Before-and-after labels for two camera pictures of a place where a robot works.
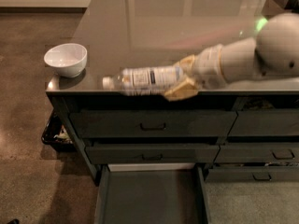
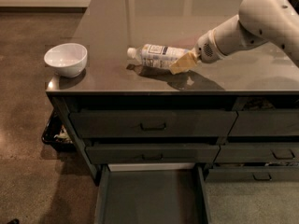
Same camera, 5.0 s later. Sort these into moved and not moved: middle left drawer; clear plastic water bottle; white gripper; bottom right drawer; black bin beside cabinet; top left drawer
Moved: clear plastic water bottle; white gripper
Not moved: bottom right drawer; top left drawer; middle left drawer; black bin beside cabinet
